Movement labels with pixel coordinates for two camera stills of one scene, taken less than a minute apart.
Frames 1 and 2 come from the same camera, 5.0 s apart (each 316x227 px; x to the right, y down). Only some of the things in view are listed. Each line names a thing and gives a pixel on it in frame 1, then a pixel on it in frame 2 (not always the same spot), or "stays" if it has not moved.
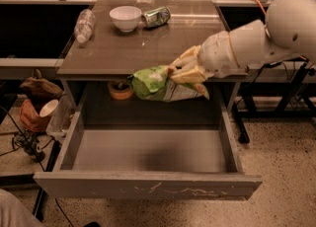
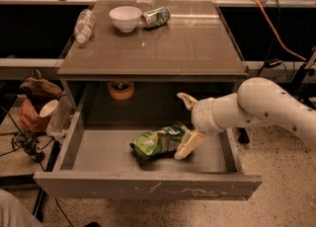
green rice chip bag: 154,84 to 153,143
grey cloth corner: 14,213 stays
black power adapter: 273,64 stays
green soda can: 156,17 stays
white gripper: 215,53 to 202,115
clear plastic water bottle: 84,25 stays
